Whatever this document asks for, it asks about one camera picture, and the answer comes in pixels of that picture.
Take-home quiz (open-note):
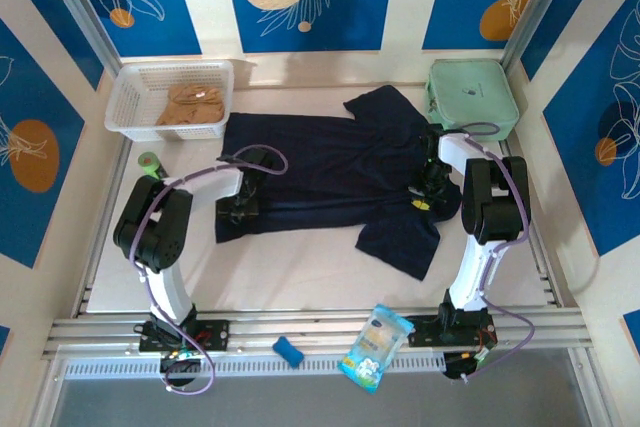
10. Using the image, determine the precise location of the navy blue t-shirt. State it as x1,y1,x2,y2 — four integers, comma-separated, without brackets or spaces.
214,85,464,282

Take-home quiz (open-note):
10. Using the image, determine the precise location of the mint green zip case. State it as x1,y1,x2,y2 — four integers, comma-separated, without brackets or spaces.
424,57,521,142

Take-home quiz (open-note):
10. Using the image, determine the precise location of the green cylindrical bottle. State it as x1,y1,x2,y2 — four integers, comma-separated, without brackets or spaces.
137,150,169,181

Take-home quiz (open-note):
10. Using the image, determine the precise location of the tan folded t-shirt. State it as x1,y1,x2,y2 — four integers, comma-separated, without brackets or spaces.
155,84,226,127

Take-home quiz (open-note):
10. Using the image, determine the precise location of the wet wipes packet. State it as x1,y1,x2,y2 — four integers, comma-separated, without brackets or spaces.
337,303,416,395

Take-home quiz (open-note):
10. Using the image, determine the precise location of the white plastic mesh basket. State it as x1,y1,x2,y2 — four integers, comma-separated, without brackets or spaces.
103,59,235,143

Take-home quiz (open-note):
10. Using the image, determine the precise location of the small blue sponge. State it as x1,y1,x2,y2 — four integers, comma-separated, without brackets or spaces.
271,335,305,367

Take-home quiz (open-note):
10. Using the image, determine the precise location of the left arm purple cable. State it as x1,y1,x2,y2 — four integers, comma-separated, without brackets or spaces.
128,144,290,396

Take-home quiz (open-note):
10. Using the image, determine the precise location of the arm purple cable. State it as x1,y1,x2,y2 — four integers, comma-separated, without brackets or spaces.
452,121,536,383
128,144,290,396

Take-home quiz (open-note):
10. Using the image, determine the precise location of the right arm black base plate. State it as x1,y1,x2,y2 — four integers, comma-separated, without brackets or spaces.
407,314,499,351

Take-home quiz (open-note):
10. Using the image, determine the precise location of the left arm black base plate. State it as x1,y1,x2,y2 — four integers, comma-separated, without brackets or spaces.
138,319,231,354

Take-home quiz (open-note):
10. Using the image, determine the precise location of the aluminium rail frame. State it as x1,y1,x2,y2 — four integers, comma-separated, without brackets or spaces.
42,306,586,361

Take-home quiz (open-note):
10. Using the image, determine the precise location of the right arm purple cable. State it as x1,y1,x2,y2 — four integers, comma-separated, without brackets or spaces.
452,121,536,383

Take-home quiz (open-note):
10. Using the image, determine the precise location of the white slotted cable duct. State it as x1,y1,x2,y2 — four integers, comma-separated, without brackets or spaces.
64,355,446,381

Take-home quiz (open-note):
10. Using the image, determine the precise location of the aluminium corner post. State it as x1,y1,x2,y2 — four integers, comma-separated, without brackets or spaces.
37,0,124,78
502,0,581,73

